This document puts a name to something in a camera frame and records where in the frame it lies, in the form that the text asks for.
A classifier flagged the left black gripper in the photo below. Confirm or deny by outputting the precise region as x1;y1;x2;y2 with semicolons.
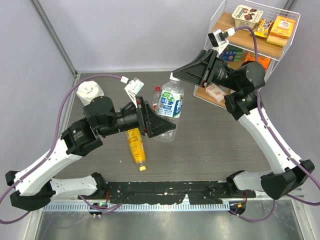
99;96;177;138

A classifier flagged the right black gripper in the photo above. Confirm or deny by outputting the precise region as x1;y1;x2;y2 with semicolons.
169;50;240;92

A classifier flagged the clear bottle blue green label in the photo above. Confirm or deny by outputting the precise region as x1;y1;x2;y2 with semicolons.
155;80;185;143

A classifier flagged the white bottle cap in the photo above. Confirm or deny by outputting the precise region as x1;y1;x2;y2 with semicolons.
169;72;181;82

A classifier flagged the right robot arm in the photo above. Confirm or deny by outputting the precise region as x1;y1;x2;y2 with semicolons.
170;49;315;200

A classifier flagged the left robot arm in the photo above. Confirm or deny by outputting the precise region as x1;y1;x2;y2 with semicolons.
5;96;176;212

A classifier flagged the yellow label bottle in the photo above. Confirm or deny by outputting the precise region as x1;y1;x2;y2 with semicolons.
126;128;147;172

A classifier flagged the red cap clear bottle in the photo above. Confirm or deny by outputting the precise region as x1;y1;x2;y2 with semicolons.
152;86;162;112

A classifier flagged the white pink small box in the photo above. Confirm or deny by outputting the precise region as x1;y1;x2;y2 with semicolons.
205;83;227;103

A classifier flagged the blue green box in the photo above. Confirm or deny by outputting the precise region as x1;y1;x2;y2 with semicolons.
219;45;244;62

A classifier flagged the orange snack box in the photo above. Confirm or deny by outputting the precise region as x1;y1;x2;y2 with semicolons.
244;52;271;70

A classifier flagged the white yogurt cup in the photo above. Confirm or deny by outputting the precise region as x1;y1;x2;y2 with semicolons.
231;5;264;29

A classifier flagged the crumpled white paper towel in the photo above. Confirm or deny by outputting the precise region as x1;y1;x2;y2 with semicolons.
76;80;105;106

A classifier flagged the yellow candy bag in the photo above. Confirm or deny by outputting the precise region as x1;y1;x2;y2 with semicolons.
253;18;274;39

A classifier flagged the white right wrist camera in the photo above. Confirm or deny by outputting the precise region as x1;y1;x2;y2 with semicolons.
208;27;236;55

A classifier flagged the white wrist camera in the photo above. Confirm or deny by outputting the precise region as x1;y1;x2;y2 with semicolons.
208;27;236;55
120;76;144;108

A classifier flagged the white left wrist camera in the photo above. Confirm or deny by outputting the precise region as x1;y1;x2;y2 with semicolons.
120;76;144;108

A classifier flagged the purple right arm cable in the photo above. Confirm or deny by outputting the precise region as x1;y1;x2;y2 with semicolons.
233;25;320;222

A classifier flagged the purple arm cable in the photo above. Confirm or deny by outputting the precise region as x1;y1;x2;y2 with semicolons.
233;25;320;222
0;74;126;225

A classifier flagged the white wire shelf rack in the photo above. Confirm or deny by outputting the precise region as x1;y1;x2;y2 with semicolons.
193;0;301;109

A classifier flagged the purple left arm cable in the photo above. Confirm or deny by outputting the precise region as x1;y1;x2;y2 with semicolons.
0;74;126;225

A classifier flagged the white slotted cable duct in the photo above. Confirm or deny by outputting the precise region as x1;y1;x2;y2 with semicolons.
42;201;230;212

